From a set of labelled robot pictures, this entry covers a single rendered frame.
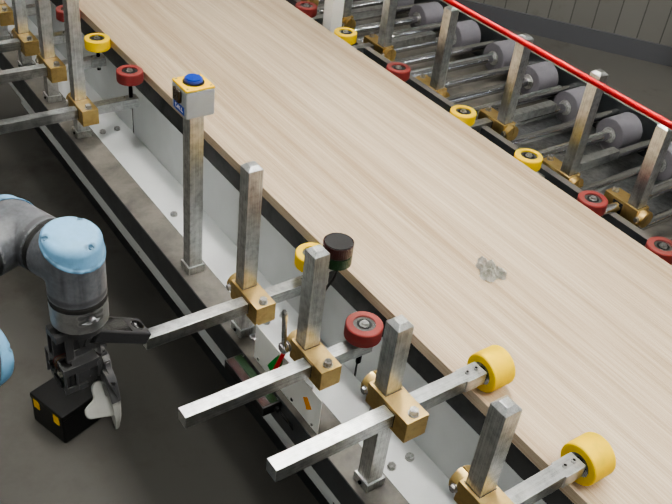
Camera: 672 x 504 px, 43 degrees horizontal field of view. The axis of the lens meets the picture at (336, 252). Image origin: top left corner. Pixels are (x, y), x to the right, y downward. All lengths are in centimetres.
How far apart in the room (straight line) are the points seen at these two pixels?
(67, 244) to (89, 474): 145
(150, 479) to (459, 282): 116
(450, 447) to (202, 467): 101
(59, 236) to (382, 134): 133
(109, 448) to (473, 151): 138
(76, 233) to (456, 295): 91
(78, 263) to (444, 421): 88
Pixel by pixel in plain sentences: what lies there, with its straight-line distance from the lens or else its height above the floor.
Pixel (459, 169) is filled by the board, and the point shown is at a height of 90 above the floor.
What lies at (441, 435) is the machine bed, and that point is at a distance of 186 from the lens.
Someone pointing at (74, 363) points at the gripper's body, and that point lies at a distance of 144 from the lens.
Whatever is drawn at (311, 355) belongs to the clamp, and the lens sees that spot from 174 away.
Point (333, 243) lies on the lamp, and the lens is 163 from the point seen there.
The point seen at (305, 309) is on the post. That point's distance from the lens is 169.
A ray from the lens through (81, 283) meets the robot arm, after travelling 132.
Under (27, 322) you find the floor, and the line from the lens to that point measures 315.
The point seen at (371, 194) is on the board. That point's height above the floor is 90.
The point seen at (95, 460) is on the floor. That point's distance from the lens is 269.
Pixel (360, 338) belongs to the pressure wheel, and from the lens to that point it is 175.
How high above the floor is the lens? 208
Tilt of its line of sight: 37 degrees down
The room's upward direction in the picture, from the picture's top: 7 degrees clockwise
